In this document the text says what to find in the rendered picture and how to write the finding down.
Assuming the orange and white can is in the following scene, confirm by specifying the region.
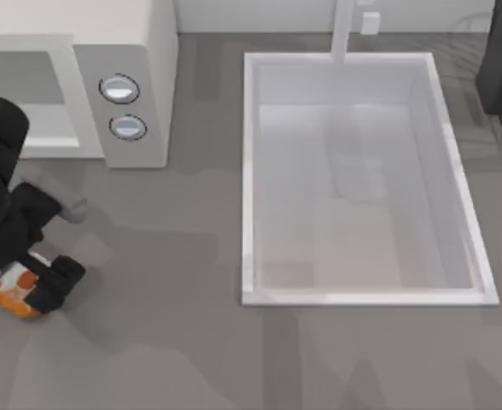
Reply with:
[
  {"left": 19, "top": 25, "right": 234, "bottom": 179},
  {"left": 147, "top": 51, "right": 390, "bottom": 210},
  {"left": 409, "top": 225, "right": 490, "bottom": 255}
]
[{"left": 0, "top": 251, "right": 50, "bottom": 320}]

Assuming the pale microwave oven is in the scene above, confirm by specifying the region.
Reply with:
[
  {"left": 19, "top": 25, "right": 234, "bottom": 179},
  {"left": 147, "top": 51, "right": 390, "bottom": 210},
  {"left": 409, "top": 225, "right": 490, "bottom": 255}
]
[{"left": 0, "top": 0, "right": 179, "bottom": 170}]

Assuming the white wall socket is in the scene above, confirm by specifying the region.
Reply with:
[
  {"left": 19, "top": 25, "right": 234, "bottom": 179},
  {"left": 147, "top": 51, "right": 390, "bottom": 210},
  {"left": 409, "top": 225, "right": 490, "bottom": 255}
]
[{"left": 361, "top": 11, "right": 382, "bottom": 36}]

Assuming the round grey microwave knob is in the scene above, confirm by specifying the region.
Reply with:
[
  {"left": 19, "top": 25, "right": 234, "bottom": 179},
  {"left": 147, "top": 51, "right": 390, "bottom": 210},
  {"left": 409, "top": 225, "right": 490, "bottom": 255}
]
[
  {"left": 98, "top": 73, "right": 141, "bottom": 105},
  {"left": 108, "top": 114, "right": 148, "bottom": 141}
]

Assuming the white sink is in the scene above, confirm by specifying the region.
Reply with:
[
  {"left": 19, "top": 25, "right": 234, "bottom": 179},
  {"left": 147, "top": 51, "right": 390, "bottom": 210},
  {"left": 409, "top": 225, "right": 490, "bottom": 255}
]
[{"left": 240, "top": 51, "right": 500, "bottom": 308}]

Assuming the tall white tap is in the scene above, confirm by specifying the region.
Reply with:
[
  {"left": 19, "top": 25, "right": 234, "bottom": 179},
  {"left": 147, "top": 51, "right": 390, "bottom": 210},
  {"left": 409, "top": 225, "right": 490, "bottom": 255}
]
[{"left": 330, "top": 0, "right": 356, "bottom": 66}]

